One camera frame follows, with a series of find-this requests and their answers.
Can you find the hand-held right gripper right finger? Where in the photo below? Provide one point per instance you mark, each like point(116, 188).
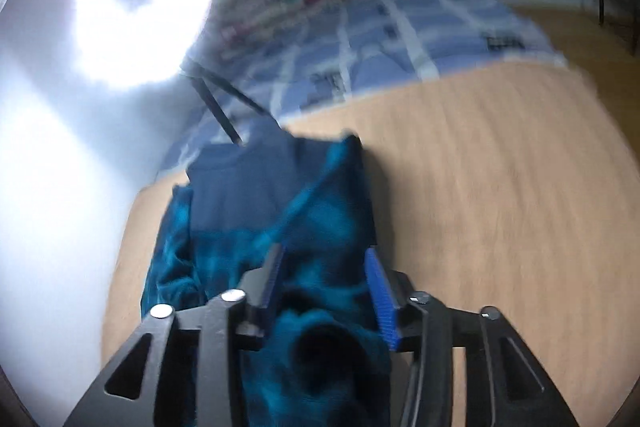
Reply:
point(381, 302)

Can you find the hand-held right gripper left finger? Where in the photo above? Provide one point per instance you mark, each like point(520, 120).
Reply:
point(272, 279)

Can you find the teal plaid flannel shirt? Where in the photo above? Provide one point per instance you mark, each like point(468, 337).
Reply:
point(240, 207)

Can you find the black tripod stand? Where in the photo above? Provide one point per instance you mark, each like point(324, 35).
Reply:
point(215, 109)

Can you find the blue checked bedsheet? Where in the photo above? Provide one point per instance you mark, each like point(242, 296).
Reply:
point(450, 22)

